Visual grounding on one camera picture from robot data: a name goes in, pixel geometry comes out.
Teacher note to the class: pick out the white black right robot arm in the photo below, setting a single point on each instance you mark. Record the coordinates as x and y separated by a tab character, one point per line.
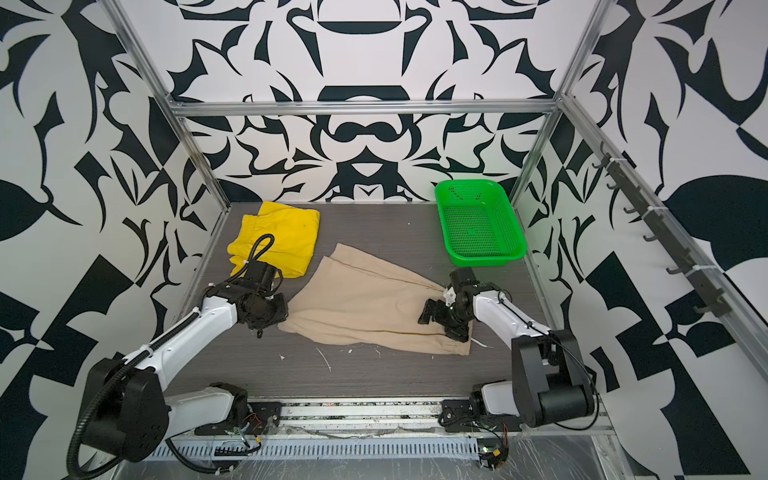
549	382

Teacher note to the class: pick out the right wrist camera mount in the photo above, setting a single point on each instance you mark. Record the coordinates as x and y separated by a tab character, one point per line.
449	296

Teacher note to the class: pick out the black wall hook rack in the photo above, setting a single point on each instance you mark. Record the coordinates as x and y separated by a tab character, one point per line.
658	220

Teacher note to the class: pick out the aluminium cage frame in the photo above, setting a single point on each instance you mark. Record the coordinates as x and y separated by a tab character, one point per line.
744	323

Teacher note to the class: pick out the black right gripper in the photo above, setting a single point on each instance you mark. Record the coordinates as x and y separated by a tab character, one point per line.
460	332

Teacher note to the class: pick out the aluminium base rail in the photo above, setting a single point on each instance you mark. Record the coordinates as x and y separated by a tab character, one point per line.
368	417

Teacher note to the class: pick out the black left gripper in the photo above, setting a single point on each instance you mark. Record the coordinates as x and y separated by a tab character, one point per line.
282	312

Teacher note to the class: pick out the small green-lit electronics board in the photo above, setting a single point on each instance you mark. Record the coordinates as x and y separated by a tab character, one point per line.
492	454

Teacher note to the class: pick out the green plastic basket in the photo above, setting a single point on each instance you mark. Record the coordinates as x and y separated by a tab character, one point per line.
479	226

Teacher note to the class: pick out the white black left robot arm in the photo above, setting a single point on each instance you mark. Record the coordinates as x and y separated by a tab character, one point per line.
125	411

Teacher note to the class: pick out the white slotted cable duct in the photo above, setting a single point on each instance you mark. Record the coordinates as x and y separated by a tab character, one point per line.
282	449

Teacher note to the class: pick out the beige shorts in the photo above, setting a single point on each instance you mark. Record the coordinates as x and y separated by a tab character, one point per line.
354	297

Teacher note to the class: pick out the yellow shorts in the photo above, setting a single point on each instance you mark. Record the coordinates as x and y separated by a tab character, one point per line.
295	231

